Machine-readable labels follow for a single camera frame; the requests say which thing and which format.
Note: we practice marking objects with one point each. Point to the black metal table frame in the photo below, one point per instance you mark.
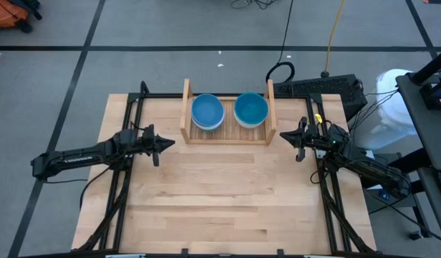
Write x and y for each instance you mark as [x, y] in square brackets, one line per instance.
[133, 97]

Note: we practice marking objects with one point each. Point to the wooden slatted shelf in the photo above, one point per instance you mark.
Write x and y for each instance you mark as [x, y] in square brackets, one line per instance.
[229, 136]

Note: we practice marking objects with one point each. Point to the small blue object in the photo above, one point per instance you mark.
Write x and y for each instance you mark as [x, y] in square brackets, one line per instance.
[384, 195]

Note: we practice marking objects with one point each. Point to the silver metal bracket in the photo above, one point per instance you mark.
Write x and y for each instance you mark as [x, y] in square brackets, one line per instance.
[125, 256]
[324, 256]

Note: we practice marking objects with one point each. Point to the black stand frame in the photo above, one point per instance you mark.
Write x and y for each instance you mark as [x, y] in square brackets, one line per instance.
[419, 159]

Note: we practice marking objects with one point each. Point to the black wheeled base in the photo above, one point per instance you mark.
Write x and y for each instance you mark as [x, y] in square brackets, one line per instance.
[30, 12]

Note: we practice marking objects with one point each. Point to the teal bowl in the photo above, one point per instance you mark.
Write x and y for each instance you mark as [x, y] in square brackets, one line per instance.
[251, 107]

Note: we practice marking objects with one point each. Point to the dark grey desk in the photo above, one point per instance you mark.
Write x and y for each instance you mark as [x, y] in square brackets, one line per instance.
[435, 139]

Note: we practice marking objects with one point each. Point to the white plastic bag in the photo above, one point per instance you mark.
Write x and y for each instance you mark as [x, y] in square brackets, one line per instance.
[392, 107]

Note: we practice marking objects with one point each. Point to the black diagonal pole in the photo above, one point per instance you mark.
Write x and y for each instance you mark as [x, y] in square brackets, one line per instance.
[433, 64]

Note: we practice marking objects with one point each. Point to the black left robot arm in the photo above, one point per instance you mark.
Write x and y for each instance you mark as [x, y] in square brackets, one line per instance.
[81, 157]

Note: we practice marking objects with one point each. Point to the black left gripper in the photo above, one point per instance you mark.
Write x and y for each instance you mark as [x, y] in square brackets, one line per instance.
[149, 141]

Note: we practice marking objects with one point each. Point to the black device with blue screen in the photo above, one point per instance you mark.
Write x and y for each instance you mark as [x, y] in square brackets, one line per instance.
[435, 96]

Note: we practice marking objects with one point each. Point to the black mesh computer case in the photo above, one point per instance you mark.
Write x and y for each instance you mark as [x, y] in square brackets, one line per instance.
[324, 87]

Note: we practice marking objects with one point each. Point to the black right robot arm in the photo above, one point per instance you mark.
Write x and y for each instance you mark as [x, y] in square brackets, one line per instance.
[371, 168]

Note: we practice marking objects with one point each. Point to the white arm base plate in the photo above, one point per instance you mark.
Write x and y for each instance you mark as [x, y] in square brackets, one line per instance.
[319, 153]

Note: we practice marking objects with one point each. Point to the blue bowl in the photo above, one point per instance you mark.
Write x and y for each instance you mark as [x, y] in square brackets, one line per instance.
[207, 109]

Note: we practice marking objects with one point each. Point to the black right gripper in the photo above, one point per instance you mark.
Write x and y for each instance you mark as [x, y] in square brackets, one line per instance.
[312, 137]

